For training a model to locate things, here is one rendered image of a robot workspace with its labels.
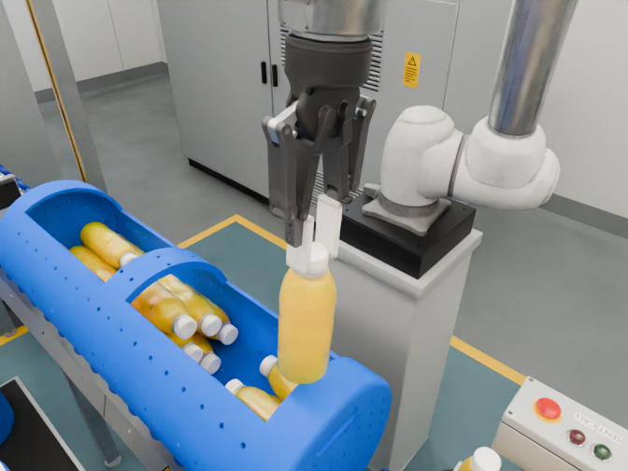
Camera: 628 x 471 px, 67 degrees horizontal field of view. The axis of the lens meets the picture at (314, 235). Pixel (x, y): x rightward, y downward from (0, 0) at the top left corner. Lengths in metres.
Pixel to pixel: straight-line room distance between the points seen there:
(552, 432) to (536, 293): 2.06
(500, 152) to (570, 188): 2.45
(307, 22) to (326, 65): 0.04
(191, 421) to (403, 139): 0.75
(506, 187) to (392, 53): 1.27
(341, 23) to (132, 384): 0.63
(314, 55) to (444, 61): 1.76
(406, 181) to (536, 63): 0.38
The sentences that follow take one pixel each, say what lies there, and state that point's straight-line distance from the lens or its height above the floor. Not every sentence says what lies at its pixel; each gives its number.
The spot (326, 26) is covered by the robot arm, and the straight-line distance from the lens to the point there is 0.39.
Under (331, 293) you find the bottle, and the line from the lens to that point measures 0.54.
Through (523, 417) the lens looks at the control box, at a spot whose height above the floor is 1.10.
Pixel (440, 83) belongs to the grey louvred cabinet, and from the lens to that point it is 2.18.
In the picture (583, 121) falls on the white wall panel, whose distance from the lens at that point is 3.37.
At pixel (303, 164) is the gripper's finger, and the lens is 0.45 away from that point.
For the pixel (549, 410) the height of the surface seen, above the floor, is 1.11.
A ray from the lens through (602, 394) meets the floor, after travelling 2.52.
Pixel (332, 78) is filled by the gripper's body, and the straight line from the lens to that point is 0.41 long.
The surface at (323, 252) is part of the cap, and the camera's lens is 0.52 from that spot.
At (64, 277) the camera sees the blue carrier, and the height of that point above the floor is 1.19.
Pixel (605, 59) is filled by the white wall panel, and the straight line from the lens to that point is 3.26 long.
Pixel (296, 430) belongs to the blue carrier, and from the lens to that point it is 0.64.
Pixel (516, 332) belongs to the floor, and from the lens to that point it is 2.62.
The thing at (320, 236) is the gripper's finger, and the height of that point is 1.45.
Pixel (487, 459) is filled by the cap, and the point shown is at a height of 1.08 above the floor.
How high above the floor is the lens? 1.76
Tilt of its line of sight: 35 degrees down
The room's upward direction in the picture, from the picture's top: straight up
